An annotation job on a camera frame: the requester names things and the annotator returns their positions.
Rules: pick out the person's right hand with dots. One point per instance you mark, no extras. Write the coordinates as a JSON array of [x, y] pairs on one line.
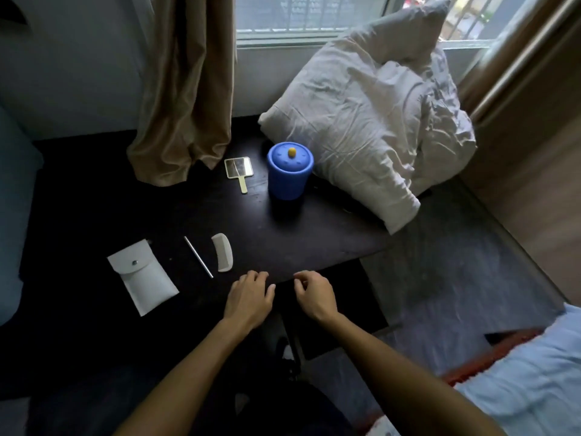
[[317, 298]]

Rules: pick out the thin metal stick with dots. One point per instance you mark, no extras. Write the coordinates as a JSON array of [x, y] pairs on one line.
[[198, 257]]

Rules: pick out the person's left thumb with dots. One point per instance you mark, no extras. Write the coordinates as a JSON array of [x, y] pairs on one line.
[[270, 292]]

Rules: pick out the person's right forearm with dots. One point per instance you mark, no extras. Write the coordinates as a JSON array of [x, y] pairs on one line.
[[399, 381]]

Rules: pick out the white pillow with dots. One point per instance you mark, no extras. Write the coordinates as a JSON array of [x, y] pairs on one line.
[[367, 122]]

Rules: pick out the window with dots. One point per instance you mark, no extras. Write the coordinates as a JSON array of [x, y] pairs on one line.
[[363, 15]]

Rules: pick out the person's left hand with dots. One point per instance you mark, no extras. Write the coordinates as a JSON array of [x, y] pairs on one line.
[[247, 301]]

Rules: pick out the beige curtain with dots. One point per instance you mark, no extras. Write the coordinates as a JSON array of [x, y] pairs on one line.
[[186, 86], [517, 49]]

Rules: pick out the red patterned mattress edge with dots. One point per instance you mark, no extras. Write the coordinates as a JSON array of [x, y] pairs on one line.
[[490, 358]]

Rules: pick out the light blue bedsheet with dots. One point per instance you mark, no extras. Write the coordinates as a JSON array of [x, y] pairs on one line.
[[531, 381]]

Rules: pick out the white comb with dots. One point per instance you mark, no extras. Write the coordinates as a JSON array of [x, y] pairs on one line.
[[223, 252]]

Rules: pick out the blue lidded container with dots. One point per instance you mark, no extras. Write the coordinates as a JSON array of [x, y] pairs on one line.
[[290, 170]]

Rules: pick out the person's left forearm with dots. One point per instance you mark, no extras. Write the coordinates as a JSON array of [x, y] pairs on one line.
[[190, 381]]

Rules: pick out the white snap pouch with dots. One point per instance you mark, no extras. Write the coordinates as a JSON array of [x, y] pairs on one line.
[[143, 276]]

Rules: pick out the small hand mirror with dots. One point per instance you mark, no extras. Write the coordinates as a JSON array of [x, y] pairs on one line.
[[238, 168]]

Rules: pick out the person's right thumb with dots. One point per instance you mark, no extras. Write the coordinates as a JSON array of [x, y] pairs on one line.
[[299, 292]]

